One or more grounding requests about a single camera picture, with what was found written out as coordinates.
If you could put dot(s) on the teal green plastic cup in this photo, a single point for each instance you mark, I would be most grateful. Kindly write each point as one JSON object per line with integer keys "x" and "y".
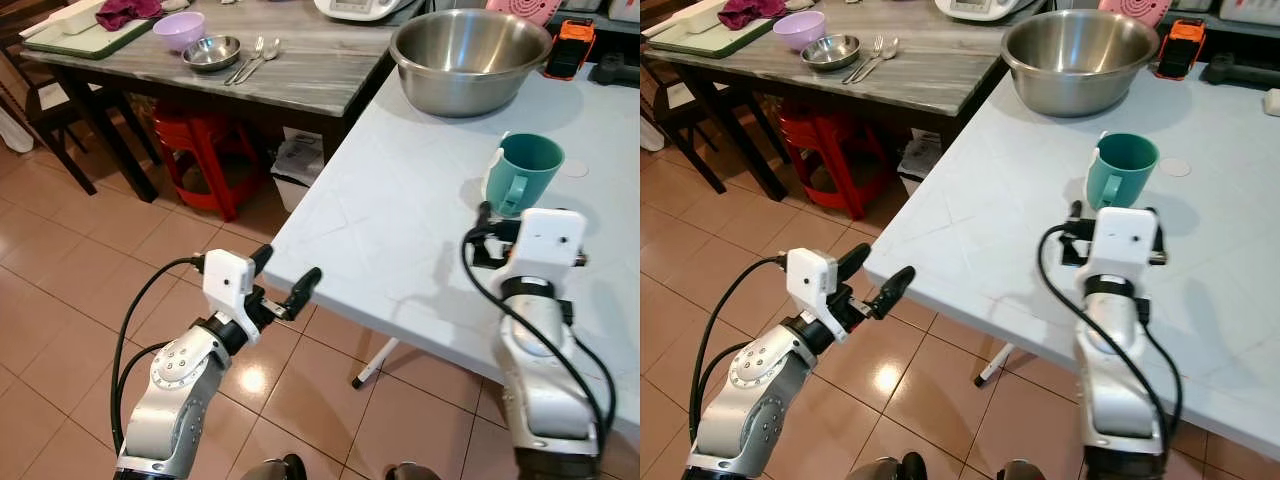
{"x": 530, "y": 165}
{"x": 1125, "y": 165}

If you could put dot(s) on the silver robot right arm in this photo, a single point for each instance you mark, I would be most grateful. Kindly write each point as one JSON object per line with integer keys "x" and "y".
{"x": 1115, "y": 390}
{"x": 540, "y": 390}

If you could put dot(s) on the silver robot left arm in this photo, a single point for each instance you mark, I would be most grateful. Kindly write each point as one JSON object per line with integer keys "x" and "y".
{"x": 745, "y": 400}
{"x": 175, "y": 400}

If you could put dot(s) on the white round sticker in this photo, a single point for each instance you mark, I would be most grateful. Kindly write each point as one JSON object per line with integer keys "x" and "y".
{"x": 1175, "y": 167}
{"x": 574, "y": 168}

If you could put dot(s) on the white folding table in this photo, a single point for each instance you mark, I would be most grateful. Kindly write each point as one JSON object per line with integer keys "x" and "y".
{"x": 1000, "y": 230}
{"x": 400, "y": 220}

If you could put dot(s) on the white plastic bin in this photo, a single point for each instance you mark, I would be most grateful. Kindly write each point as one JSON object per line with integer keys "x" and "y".
{"x": 918, "y": 160}
{"x": 297, "y": 165}

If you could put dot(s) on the red plastic stool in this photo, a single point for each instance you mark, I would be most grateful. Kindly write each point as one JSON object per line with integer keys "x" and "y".
{"x": 840, "y": 135}
{"x": 215, "y": 135}

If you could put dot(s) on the large steel mixing bowl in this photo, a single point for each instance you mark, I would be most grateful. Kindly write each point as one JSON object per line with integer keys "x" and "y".
{"x": 1080, "y": 85}
{"x": 470, "y": 85}

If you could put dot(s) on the small white object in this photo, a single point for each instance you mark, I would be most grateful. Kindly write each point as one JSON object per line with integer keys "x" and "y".
{"x": 1273, "y": 102}

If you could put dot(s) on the black tool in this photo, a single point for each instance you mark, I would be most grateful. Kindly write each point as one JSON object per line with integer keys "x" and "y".
{"x": 615, "y": 72}
{"x": 1240, "y": 72}

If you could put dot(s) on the orange and black device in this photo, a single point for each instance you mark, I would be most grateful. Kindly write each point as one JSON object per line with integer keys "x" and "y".
{"x": 1180, "y": 50}
{"x": 570, "y": 50}

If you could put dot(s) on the white bag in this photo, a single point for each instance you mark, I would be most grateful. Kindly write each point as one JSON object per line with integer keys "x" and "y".
{"x": 12, "y": 130}
{"x": 650, "y": 135}

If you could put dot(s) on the grey marble dark-legged table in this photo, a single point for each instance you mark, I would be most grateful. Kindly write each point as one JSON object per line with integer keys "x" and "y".
{"x": 320, "y": 70}
{"x": 930, "y": 75}

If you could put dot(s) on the small steel bowl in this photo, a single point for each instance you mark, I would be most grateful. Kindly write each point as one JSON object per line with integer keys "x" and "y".
{"x": 830, "y": 55}
{"x": 210, "y": 55}

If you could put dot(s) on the pink plastic object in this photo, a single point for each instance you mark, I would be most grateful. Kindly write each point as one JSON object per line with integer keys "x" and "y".
{"x": 525, "y": 10}
{"x": 1135, "y": 10}

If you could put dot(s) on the steel fork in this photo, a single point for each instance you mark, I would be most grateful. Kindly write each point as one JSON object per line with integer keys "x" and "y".
{"x": 878, "y": 45}
{"x": 259, "y": 46}

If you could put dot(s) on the steel spoon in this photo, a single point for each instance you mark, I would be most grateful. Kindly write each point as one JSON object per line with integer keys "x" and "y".
{"x": 273, "y": 46}
{"x": 891, "y": 46}

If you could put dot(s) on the white rice cooker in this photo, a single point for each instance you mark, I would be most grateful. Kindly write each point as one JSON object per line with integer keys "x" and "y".
{"x": 360, "y": 8}
{"x": 985, "y": 8}

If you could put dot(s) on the dark wooden chair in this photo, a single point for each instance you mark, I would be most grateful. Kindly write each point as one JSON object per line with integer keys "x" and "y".
{"x": 680, "y": 100}
{"x": 45, "y": 100}

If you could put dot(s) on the purple plastic bowl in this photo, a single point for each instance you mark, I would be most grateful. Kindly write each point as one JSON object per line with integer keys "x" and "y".
{"x": 798, "y": 32}
{"x": 178, "y": 32}

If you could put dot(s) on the white box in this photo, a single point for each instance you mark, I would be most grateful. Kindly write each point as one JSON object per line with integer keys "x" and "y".
{"x": 625, "y": 8}
{"x": 1250, "y": 10}

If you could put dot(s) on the green tray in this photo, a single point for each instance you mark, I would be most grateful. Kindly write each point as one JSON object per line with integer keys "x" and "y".
{"x": 90, "y": 42}
{"x": 715, "y": 40}

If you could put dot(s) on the dark red cloth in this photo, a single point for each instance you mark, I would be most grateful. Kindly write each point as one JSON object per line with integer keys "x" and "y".
{"x": 128, "y": 12}
{"x": 750, "y": 12}

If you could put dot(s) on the white rectangular dish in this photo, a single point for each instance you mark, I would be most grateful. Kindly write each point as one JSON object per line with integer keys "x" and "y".
{"x": 700, "y": 16}
{"x": 75, "y": 18}

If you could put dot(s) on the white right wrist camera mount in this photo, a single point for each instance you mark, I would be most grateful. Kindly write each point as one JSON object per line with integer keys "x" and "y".
{"x": 1122, "y": 240}
{"x": 548, "y": 240}

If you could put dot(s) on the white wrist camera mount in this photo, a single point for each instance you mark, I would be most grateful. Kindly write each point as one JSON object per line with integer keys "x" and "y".
{"x": 225, "y": 280}
{"x": 808, "y": 278}
{"x": 548, "y": 240}
{"x": 1122, "y": 240}

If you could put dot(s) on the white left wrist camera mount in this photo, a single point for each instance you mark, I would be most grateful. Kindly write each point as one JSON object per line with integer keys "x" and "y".
{"x": 225, "y": 280}
{"x": 808, "y": 278}

